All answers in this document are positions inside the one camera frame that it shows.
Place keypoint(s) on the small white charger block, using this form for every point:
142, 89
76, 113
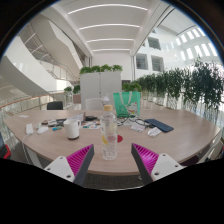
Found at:
37, 126

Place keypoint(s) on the tall white cabinet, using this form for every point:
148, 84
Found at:
100, 86

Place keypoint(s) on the small potted green plant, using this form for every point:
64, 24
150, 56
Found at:
76, 89
68, 90

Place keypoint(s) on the ceiling light strips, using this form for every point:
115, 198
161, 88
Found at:
106, 26

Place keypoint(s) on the white flat packet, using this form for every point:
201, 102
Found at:
137, 128
154, 131

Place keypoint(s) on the colourful sticker sheet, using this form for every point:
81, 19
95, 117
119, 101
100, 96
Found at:
90, 125

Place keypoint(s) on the white chair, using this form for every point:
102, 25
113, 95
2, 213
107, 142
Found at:
94, 104

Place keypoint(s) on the red chair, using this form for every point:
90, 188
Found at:
5, 152

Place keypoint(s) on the green tote bag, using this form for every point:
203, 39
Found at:
126, 103

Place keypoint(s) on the black chair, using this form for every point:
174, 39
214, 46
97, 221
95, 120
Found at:
55, 105

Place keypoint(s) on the small clear bottle white cap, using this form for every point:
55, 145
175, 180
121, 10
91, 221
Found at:
105, 99

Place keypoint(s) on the open white booklet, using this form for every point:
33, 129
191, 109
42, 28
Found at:
76, 117

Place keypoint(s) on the black flat device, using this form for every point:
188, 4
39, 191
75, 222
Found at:
90, 118

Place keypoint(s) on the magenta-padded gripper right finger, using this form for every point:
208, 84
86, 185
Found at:
165, 165

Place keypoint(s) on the white mug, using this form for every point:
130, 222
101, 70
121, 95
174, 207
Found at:
71, 128

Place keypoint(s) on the clear plastic water bottle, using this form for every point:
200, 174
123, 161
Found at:
109, 133

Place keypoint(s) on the row of green potted trees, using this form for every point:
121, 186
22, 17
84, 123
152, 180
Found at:
186, 86

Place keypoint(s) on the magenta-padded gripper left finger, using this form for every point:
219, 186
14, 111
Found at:
56, 166

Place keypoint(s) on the small white paper note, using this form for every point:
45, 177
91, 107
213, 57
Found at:
23, 116

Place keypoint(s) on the flat round red coaster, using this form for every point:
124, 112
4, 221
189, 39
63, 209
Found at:
120, 138

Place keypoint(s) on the white computer mouse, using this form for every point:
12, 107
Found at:
42, 130

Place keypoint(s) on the white power strip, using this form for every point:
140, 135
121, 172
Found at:
29, 129

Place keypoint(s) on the wooden planter with plants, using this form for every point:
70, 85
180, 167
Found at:
131, 87

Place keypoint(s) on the green plants atop cabinet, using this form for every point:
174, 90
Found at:
100, 68

